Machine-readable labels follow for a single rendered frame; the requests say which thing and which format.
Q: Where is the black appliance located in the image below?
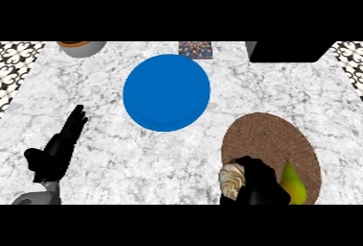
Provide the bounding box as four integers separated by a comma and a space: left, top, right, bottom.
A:
243, 40, 338, 63

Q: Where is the cream frosted cupcake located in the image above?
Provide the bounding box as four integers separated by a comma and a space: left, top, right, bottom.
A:
218, 162, 248, 202

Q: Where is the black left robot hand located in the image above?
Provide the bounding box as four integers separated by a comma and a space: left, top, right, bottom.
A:
22, 104, 90, 184

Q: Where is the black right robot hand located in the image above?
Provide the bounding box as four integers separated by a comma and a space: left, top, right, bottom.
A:
220, 155, 292, 206

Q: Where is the blue plate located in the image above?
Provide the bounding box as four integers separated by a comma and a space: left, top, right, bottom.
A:
122, 54, 212, 133

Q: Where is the speckled multicoloured box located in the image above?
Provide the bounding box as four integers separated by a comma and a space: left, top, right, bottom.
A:
177, 40, 214, 61

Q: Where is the grey pot with orange rim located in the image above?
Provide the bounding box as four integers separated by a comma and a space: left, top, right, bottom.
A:
55, 40, 108, 59

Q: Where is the green pear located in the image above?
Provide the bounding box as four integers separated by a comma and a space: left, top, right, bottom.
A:
277, 161, 308, 206

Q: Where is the brown oval placemat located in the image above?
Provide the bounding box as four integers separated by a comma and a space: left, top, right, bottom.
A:
220, 111, 323, 206

